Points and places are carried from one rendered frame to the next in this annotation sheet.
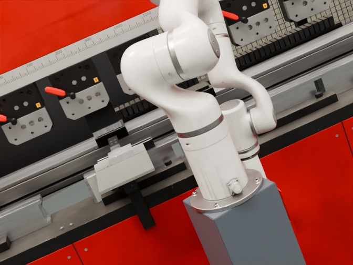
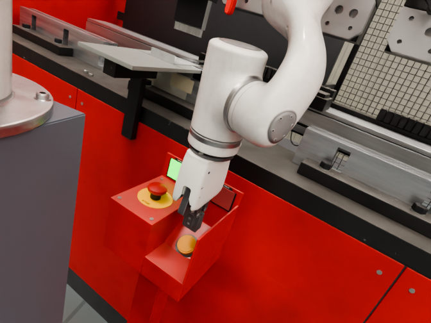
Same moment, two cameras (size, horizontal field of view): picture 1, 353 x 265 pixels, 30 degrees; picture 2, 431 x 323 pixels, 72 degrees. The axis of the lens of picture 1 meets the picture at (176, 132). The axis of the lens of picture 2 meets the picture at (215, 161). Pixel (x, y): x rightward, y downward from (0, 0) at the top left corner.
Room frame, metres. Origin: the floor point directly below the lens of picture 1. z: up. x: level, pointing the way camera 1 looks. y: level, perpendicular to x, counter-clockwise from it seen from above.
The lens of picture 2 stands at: (1.41, -0.39, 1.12)
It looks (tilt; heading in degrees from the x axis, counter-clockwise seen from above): 24 degrees down; 28
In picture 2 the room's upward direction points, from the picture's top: 18 degrees clockwise
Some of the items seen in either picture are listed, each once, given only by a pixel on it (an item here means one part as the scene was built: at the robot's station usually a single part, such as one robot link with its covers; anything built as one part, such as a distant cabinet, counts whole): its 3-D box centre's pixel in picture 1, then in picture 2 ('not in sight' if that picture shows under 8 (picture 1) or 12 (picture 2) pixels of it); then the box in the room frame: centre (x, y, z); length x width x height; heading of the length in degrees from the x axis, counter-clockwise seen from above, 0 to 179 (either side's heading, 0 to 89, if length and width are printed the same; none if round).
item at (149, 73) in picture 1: (169, 84); not in sight; (1.50, -0.03, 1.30); 0.19 x 0.12 x 0.24; 70
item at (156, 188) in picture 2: not in sight; (156, 193); (1.82, -0.07, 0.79); 0.04 x 0.04 x 0.04
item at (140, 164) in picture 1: (122, 167); (145, 59); (1.98, 0.20, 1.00); 0.26 x 0.18 x 0.01; 4
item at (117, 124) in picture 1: (102, 119); (191, 15); (2.13, 0.21, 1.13); 0.10 x 0.02 x 0.10; 94
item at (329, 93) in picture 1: (294, 112); (364, 194); (2.11, -0.40, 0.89); 0.30 x 0.05 x 0.03; 94
